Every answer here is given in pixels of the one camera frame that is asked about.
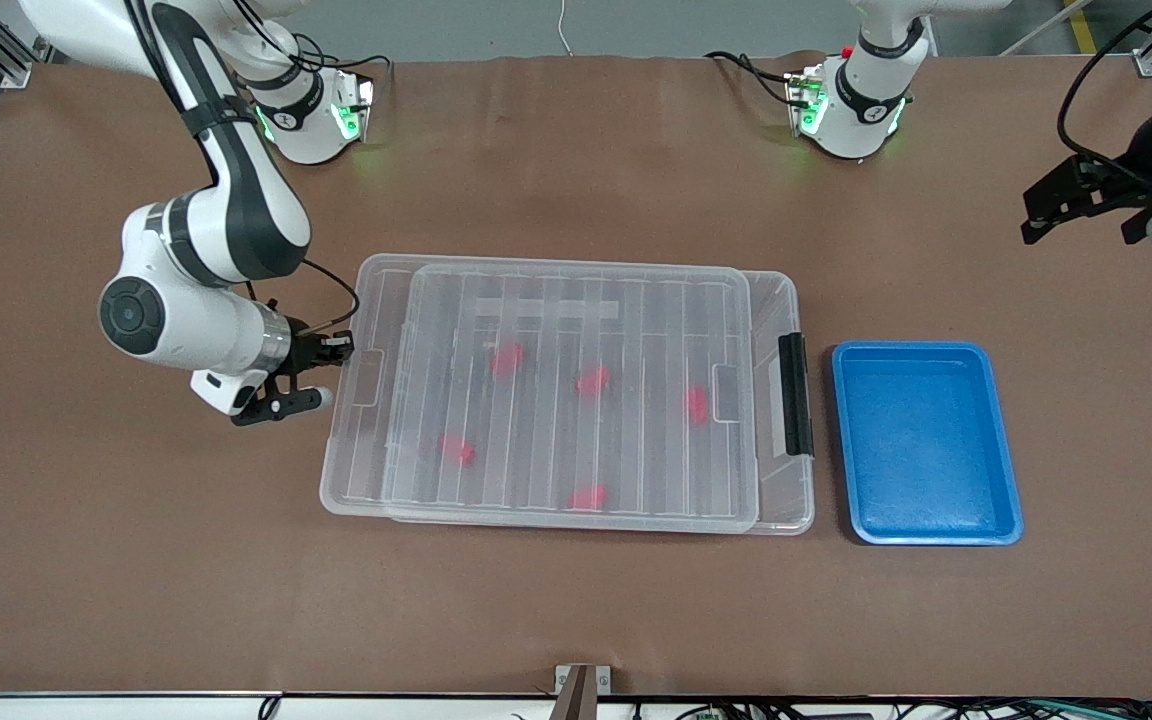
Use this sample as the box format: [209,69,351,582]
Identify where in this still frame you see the black left base cable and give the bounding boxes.
[704,50,799,107]

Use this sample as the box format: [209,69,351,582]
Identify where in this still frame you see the black right base cable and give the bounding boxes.
[236,0,394,101]

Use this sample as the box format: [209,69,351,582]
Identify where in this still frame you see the black base cable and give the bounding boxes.
[236,0,394,101]
[704,50,799,107]

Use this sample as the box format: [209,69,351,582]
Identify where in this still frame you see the clear plastic storage box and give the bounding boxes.
[376,258,817,536]

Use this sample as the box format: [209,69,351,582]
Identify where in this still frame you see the brown camera post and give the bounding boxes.
[556,668,599,720]

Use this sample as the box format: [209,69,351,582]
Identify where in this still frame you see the clear ribbed plastic lid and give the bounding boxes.
[320,254,766,535]

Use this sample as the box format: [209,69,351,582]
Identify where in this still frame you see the brown table cover mat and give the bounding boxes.
[0,50,1152,698]

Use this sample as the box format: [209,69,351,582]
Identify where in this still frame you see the blue plastic tray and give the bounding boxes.
[831,340,1025,547]

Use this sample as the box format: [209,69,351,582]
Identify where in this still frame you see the small metal bracket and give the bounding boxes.
[554,664,612,697]

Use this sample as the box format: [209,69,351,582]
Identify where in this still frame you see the black box latch handle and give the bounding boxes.
[779,333,816,459]

